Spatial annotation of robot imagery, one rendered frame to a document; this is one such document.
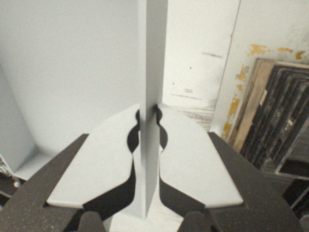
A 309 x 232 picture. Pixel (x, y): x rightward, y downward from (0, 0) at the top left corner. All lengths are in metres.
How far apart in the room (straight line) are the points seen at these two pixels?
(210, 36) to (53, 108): 0.40
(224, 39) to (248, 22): 0.73
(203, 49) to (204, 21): 0.07
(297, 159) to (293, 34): 0.72
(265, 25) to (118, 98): 1.15
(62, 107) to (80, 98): 0.03
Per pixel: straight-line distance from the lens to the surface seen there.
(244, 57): 1.24
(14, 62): 0.24
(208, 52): 0.49
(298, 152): 1.03
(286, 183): 1.37
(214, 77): 0.51
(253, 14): 1.22
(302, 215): 1.49
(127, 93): 0.16
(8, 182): 1.18
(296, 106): 0.87
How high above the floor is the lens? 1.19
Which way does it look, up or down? 56 degrees down
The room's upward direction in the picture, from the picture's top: 154 degrees counter-clockwise
